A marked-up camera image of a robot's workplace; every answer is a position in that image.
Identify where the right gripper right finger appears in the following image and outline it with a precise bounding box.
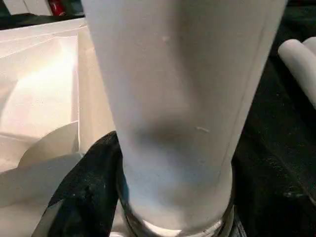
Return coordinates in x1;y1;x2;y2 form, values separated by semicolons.
231;158;316;237

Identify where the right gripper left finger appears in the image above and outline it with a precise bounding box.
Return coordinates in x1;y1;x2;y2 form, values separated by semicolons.
31;130;130;237

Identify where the white plastic table top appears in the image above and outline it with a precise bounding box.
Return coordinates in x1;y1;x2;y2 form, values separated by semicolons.
0;17;129;237

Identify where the black work mat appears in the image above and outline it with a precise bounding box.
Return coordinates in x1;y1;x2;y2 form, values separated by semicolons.
0;0;316;237

